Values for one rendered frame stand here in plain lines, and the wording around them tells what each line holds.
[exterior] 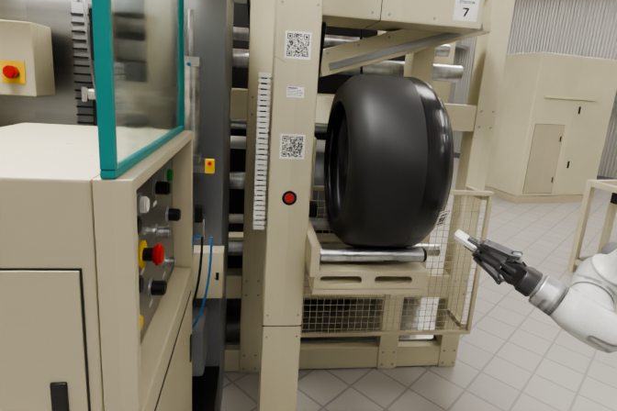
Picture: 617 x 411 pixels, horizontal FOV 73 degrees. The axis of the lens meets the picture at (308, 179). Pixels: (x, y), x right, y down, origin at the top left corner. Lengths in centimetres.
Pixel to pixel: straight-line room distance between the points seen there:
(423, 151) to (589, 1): 846
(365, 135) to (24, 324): 83
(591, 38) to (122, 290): 912
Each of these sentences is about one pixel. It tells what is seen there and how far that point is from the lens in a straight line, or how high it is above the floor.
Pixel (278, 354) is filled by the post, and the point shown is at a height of 51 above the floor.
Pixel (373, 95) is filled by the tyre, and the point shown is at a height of 138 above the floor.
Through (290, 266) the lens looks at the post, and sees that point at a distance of 136.
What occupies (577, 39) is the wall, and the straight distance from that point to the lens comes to 941.
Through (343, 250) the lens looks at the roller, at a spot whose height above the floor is 92.
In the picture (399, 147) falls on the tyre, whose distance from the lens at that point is 113.
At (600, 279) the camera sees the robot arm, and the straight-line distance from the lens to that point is 132.
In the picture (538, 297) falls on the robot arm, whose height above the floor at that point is 92.
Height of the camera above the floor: 140
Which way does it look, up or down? 13 degrees down
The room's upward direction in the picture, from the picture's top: 4 degrees clockwise
